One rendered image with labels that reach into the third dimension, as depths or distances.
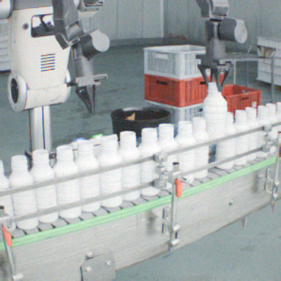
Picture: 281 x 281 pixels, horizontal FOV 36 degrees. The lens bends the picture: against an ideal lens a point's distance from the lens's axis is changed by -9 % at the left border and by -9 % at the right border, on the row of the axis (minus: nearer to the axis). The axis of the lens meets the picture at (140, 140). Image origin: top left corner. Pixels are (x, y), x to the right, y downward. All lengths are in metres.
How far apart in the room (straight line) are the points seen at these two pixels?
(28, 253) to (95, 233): 0.19
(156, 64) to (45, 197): 2.79
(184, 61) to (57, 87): 2.05
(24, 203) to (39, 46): 0.73
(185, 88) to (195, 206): 2.41
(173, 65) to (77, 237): 2.66
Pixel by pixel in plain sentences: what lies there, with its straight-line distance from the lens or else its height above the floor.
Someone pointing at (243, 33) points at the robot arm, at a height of 1.42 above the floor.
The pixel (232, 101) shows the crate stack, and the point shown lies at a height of 0.61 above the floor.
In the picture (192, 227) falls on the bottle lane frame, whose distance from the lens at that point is 1.30.
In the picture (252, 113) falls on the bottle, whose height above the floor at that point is 1.16.
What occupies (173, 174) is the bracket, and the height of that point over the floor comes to 1.09.
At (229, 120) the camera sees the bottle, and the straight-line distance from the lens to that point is 1.35.
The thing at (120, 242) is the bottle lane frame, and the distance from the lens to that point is 1.14.
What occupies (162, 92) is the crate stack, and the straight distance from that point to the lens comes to 3.72.
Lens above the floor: 1.48
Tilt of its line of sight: 17 degrees down
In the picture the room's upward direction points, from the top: straight up
